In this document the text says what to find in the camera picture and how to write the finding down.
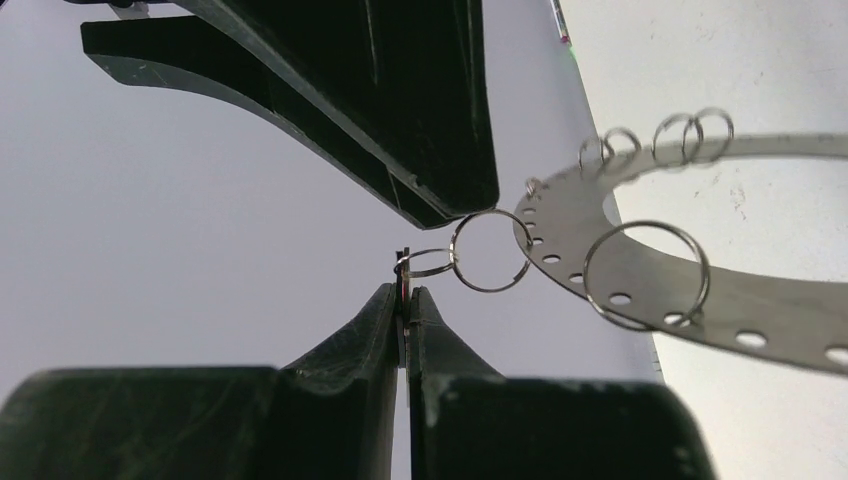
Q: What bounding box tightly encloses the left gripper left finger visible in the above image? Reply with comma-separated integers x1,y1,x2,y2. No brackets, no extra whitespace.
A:
1,284,398,479

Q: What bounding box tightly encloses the red white marker pen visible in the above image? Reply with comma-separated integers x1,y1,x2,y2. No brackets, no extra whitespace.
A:
549,0,572,45

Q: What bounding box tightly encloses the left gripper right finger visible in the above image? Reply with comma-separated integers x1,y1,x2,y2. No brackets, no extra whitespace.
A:
407,287,715,479

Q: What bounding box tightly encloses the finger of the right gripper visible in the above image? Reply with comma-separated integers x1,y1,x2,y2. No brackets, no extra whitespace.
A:
80,16,452,230
184,1,499,218

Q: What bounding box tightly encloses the metal perforated ring plate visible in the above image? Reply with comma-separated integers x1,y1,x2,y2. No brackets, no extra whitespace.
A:
515,134,847,375

